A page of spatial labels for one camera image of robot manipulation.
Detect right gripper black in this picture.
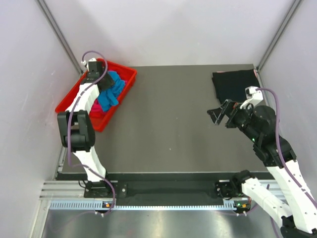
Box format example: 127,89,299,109
207,99,260,142

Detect blue t shirt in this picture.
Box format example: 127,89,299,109
97,71,126,113

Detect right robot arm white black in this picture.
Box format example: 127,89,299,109
207,100,317,238

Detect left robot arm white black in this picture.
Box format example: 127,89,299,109
57,78,115,197

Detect pink t shirt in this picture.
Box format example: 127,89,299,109
89,99,106,118

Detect folded black t shirt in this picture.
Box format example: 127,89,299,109
212,69,260,104

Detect red plastic bin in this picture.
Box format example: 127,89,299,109
55,60,137,132

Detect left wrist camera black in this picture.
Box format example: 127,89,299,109
87,59,104,78

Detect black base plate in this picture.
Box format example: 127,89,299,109
84,180,248,199

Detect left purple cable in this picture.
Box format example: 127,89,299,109
66,51,116,215

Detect left corner aluminium post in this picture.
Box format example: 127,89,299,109
35,0,83,75

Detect corner aluminium post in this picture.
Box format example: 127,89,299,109
256,0,304,71
35,0,83,75

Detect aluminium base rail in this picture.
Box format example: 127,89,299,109
39,179,288,211

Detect right corner aluminium post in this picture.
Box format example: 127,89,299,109
256,0,304,71

